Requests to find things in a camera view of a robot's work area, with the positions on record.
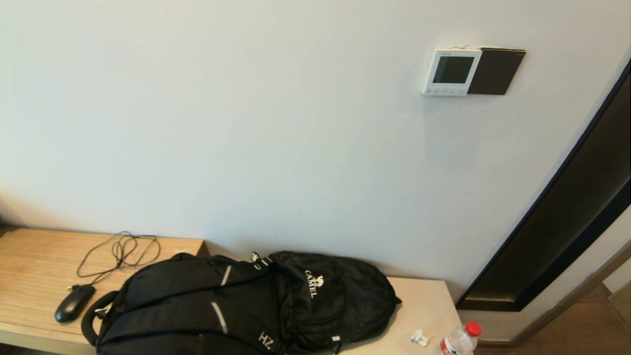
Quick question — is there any black computer mouse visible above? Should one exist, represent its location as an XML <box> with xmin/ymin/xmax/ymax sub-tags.
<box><xmin>54</xmin><ymin>284</ymin><xmax>96</xmax><ymax>324</ymax></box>

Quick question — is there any white wall thermostat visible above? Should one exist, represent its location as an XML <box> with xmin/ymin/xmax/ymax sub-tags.
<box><xmin>422</xmin><ymin>47</ymin><xmax>483</xmax><ymax>96</ymax></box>

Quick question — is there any thin black mouse cable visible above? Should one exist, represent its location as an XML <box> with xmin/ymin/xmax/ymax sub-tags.
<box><xmin>68</xmin><ymin>231</ymin><xmax>162</xmax><ymax>290</ymax></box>

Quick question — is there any black Camel backpack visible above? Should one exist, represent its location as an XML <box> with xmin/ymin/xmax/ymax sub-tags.
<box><xmin>81</xmin><ymin>250</ymin><xmax>402</xmax><ymax>355</ymax></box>

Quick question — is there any clear water bottle red cap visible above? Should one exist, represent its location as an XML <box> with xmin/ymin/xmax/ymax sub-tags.
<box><xmin>439</xmin><ymin>321</ymin><xmax>482</xmax><ymax>355</ymax></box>

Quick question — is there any dark brown wall switch plate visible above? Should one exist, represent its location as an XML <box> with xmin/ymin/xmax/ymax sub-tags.
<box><xmin>467</xmin><ymin>47</ymin><xmax>526</xmax><ymax>95</ymax></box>

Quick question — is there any dark brown door frame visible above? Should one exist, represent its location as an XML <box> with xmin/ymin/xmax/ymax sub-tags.
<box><xmin>456</xmin><ymin>59</ymin><xmax>631</xmax><ymax>312</ymax></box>

